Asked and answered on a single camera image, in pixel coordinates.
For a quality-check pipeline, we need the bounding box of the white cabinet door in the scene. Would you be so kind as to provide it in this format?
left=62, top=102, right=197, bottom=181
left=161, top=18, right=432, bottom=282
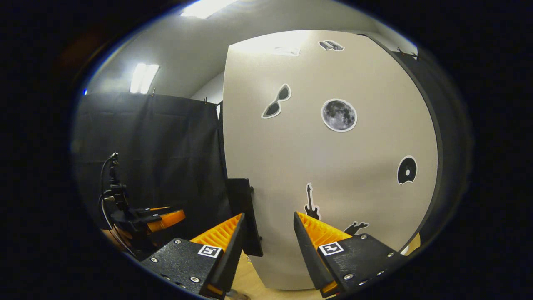
left=223, top=30, right=439, bottom=290

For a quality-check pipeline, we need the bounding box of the black cable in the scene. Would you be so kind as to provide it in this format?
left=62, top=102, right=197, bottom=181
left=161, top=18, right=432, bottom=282
left=99, top=153, right=138, bottom=257

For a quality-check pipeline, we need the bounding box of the black backdrop cloth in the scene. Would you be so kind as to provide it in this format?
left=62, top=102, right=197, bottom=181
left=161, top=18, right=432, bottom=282
left=71, top=47, right=473, bottom=255

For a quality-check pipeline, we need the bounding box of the long ceiling light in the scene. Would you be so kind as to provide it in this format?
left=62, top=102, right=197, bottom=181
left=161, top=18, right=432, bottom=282
left=180, top=0, right=238, bottom=19
left=130, top=63, right=160, bottom=94

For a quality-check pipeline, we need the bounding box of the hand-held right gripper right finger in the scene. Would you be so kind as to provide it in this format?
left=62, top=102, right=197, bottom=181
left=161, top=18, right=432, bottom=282
left=293, top=211, right=407, bottom=298

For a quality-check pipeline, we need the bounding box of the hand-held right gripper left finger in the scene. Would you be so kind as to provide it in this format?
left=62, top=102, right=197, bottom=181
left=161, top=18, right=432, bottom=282
left=141, top=212, right=246, bottom=299

